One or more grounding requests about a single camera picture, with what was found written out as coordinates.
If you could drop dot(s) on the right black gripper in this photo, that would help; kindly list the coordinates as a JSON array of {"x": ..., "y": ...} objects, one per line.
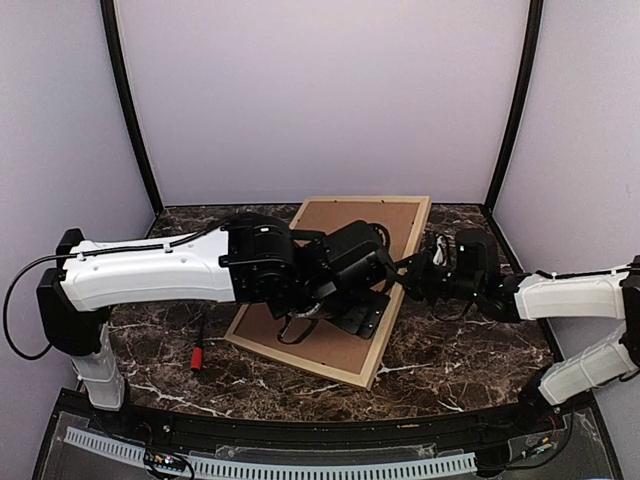
[{"x": 414, "y": 280}]

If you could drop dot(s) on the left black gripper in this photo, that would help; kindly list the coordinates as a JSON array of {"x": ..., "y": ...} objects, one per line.
[{"x": 365, "y": 319}]

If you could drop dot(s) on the wooden picture frame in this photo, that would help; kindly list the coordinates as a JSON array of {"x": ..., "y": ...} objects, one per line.
[{"x": 329, "y": 352}]

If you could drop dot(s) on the red handled screwdriver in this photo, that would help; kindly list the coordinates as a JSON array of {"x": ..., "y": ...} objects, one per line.
[{"x": 197, "y": 353}]

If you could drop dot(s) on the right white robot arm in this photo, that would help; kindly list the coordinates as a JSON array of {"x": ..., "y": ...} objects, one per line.
[{"x": 612, "y": 294}]

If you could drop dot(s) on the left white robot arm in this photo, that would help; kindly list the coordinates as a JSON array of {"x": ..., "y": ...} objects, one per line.
[{"x": 246, "y": 258}]

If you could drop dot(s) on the small circuit board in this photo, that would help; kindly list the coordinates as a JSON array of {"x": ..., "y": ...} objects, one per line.
[{"x": 159, "y": 462}]

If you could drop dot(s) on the black front rail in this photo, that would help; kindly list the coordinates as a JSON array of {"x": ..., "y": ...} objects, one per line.
[{"x": 488, "y": 429}]

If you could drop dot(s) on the white slotted cable duct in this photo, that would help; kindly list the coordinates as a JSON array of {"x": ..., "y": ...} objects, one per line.
[{"x": 235, "y": 462}]

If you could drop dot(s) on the right black corner post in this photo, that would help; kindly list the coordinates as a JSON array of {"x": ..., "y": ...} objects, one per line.
[{"x": 521, "y": 88}]

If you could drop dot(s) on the black corner post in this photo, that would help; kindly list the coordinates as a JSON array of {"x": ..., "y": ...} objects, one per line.
[
  {"x": 521, "y": 88},
  {"x": 126, "y": 101}
]

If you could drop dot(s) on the left black corner post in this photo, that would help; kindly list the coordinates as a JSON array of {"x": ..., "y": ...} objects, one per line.
[{"x": 126, "y": 101}]

